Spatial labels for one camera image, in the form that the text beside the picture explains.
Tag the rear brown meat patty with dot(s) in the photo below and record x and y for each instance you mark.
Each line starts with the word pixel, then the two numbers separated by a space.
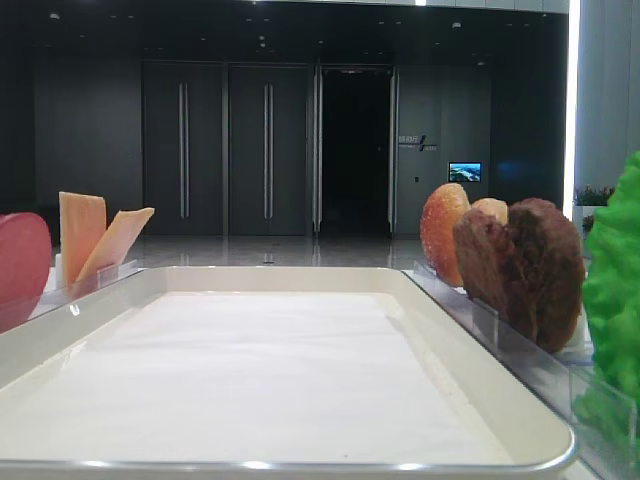
pixel 486 259

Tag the brown meat patty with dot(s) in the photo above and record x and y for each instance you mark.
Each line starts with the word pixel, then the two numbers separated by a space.
pixel 551 250
pixel 486 259

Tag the leaning orange cheese slice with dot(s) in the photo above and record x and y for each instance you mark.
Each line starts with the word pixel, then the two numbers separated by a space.
pixel 113 246

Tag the front brown meat patty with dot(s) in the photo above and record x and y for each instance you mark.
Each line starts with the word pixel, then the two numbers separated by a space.
pixel 551 250

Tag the upright orange cheese slice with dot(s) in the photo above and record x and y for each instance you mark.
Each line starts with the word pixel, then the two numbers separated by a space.
pixel 82 224

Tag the red tomato slice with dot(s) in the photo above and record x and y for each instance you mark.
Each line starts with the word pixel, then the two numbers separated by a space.
pixel 26 253

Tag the clear acrylic lettuce holder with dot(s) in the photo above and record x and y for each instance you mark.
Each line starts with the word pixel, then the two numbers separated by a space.
pixel 606 422

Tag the green lettuce leaf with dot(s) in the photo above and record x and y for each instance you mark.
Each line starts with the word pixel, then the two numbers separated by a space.
pixel 611 289

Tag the middle dark double door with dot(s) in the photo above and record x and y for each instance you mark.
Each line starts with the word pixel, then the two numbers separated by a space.
pixel 268 150

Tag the dark double door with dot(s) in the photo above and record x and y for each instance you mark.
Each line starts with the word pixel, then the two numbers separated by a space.
pixel 268 150
pixel 183 148

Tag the golden bun slice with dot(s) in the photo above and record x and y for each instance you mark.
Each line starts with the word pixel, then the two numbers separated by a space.
pixel 442 210

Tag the clear acrylic bun holder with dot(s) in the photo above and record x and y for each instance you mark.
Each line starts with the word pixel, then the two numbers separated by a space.
pixel 426 277

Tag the white paper tray liner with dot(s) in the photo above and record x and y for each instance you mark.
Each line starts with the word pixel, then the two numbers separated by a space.
pixel 324 377

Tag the pale rear bun slice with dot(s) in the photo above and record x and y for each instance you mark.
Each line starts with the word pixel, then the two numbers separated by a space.
pixel 491 206

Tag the left dark double door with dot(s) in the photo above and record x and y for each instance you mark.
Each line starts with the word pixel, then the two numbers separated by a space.
pixel 183 148

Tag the white rectangular tray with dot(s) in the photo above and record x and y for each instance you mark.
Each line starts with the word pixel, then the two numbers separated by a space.
pixel 539 444

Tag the potted flower plant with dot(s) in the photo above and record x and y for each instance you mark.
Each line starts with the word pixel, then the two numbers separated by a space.
pixel 586 200

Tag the left clear acrylic holder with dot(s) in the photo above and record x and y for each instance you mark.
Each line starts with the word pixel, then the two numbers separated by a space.
pixel 75 290

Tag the clear acrylic patty holder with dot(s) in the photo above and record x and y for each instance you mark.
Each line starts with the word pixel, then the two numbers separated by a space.
pixel 545 374

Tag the small wall display screen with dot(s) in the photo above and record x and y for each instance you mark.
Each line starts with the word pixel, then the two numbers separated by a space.
pixel 465 172

